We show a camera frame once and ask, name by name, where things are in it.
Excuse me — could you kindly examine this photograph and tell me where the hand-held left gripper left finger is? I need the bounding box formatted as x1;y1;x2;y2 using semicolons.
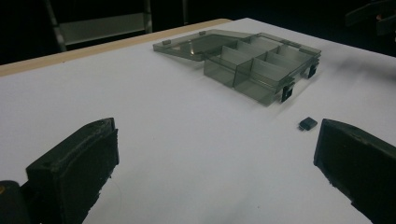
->
21;117;120;224

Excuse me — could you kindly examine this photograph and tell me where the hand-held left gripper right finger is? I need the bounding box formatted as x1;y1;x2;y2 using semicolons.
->
313;118;396;224

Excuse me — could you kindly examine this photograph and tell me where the small black adapter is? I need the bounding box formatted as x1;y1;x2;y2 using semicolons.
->
298;117;318;132

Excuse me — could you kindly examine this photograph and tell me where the clear grey compartment box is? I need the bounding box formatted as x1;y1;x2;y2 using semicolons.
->
152;29;322;107

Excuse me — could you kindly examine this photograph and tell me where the metal stand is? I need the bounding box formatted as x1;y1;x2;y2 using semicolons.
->
43;0;153;52

